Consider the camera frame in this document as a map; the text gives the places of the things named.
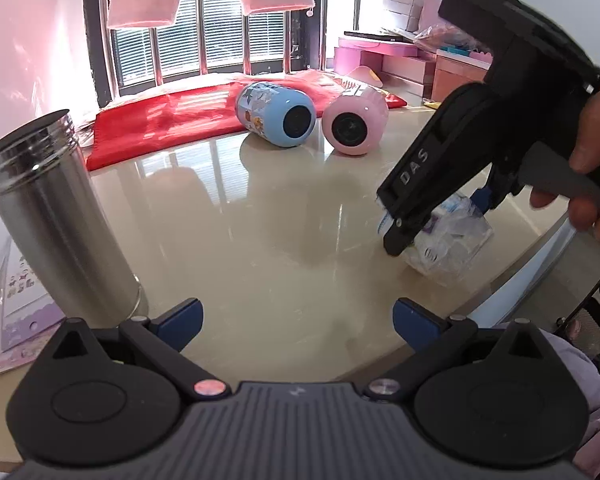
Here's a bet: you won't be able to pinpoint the yellow cone toy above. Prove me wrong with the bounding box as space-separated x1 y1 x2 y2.
422 100 442 110

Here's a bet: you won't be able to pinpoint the pink mug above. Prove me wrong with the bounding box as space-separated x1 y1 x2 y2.
322 84 389 156

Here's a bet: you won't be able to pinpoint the steel thermos flask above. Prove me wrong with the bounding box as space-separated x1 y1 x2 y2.
0 110 148 328

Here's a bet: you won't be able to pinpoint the blue mug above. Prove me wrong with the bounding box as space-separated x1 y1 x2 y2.
235 81 316 148

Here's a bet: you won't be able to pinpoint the person's right hand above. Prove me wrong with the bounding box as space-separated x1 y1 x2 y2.
528 84 600 248

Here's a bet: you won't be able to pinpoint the red cloth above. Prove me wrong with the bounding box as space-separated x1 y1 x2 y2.
84 69 409 172

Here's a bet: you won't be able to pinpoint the sticker sheets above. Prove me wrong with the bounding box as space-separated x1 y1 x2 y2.
0 240 65 375

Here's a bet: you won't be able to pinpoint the metal towel rack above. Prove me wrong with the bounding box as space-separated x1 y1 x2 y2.
109 0 317 96

